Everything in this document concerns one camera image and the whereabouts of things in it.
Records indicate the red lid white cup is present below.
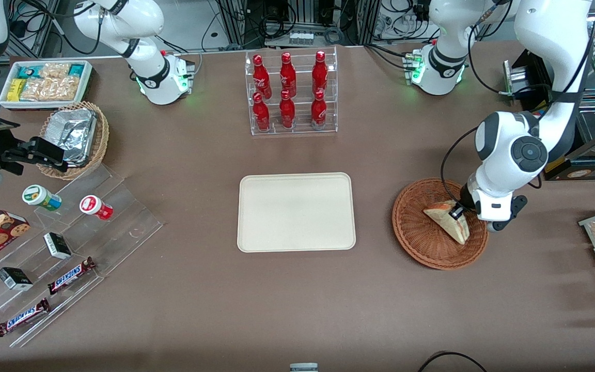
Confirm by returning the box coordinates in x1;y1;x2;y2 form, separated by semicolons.
80;195;114;221

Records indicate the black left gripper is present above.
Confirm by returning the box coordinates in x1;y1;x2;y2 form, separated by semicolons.
449;195;528;232

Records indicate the white power strip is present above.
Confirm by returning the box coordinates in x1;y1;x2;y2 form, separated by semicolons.
378;13;417;40

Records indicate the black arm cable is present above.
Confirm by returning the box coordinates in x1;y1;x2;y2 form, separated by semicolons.
440;127;484;197
16;0;103;56

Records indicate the clear acrylic bottle rack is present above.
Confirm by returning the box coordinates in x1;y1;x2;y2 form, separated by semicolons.
245;46;338;136

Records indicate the light tan wicker basket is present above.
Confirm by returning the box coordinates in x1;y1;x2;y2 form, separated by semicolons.
37;101;110;180

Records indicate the small clear cracker bag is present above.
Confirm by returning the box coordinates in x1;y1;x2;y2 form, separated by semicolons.
39;63;71;79

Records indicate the silver foil container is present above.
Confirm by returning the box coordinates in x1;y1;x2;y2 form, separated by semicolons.
43;107;98;167

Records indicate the clear acrylic stepped display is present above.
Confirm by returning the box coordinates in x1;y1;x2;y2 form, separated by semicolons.
0;163;165;348

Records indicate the white plastic snack bin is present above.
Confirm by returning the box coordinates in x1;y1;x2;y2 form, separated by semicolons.
0;60;93;111

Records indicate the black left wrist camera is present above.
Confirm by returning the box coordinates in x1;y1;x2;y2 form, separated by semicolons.
459;182;478;208

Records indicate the large clear cracker bag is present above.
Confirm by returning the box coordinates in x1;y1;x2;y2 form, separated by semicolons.
20;76;81;102

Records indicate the small black box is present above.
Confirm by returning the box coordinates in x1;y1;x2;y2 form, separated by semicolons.
43;232;72;260
0;267;34;291

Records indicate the black looped table cable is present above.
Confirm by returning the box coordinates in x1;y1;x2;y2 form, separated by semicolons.
417;351;489;372

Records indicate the beige rectangular tray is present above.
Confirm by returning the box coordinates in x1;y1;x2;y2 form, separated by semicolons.
237;172;356;253

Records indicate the green lid white cup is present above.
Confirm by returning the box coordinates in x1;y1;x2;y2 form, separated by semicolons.
22;184;62;212

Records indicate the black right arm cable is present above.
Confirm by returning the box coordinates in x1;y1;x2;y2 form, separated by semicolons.
16;0;103;56

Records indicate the red soda bottle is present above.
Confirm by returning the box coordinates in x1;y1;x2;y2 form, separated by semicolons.
312;50;328;96
253;55;272;99
279;90;296;129
311;90;327;130
253;92;271;131
280;52;297;98

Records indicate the brown Snickers bar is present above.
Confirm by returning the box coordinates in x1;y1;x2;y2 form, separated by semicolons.
0;298;51;337
48;257;97;296

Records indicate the triangle sandwich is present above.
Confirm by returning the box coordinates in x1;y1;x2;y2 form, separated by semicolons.
423;199;469;245

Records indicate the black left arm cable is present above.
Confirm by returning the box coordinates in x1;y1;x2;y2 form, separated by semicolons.
440;127;484;197

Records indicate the brown round wicker basket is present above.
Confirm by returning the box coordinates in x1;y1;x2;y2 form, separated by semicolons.
392;178;490;271

